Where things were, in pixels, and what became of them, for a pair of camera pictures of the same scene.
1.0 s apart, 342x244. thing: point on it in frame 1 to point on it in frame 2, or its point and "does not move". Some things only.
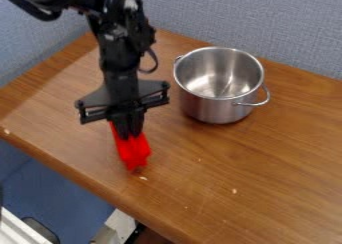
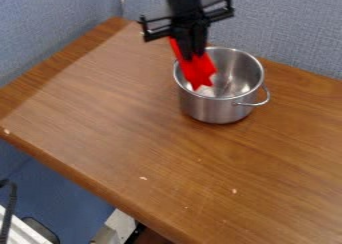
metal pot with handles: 221,84 does not move
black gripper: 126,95 to 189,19
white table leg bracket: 121,228 does not move
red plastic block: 134,149 to 198,69
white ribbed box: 17,232 does not move
